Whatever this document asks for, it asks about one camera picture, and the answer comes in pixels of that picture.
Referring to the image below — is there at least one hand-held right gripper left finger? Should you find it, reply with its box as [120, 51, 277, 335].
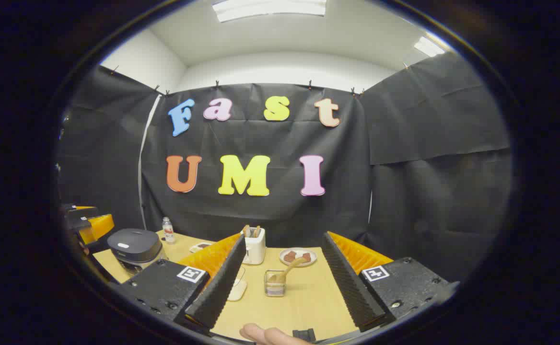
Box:
[119, 233, 247, 331]

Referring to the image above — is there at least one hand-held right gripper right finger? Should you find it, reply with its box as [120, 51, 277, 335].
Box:
[321, 231, 460, 332]

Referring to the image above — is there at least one silver black rice cooker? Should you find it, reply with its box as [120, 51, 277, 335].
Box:
[107, 229, 165, 276]

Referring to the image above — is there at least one clear wire chopstick holder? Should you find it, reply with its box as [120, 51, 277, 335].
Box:
[264, 270, 287, 298]

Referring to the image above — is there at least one wooden spoon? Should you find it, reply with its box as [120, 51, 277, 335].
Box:
[268, 257, 307, 283]

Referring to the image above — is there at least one white round plate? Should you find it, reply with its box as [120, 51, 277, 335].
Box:
[280, 247, 317, 267]

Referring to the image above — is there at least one white toaster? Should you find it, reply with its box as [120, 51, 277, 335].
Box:
[242, 228, 267, 265]

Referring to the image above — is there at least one narrow ceiling light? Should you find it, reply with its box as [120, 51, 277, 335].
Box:
[414, 36, 446, 58]

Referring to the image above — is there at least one wide ceiling light panel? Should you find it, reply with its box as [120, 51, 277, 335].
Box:
[212, 0, 327, 23]

